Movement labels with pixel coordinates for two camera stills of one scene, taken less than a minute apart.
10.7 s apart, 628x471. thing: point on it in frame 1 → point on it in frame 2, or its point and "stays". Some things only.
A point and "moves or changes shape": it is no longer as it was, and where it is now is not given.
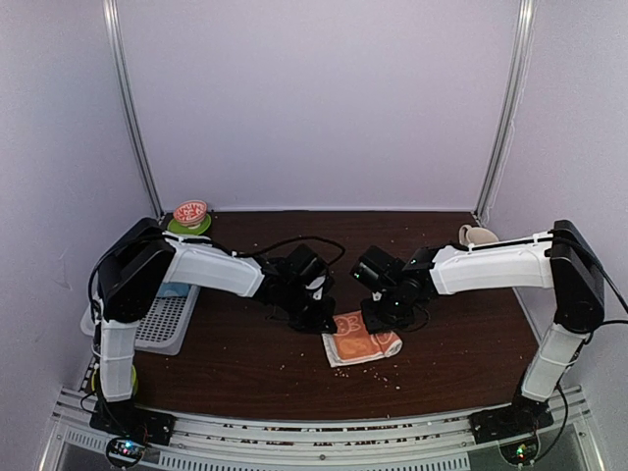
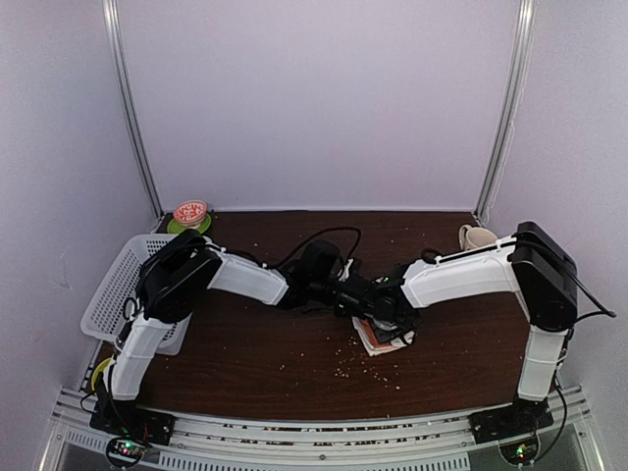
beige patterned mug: [469, 235] stays
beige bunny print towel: [352, 341] moves or changes shape
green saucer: [175, 226] stays
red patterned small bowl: [190, 213] stays
